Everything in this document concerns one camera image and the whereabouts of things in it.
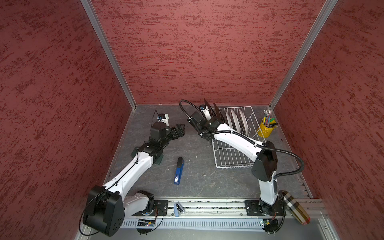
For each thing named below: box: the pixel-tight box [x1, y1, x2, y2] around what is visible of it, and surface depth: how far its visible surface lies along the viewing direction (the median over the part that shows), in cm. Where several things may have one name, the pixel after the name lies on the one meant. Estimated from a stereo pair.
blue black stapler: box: [174, 156, 184, 185], surface depth 85 cm
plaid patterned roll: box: [278, 190, 311, 225], surface depth 73 cm
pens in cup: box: [263, 109, 279, 127], surface depth 99 cm
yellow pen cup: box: [257, 118, 277, 138], surface depth 98 cm
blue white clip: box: [174, 202, 185, 217], surface depth 74 cm
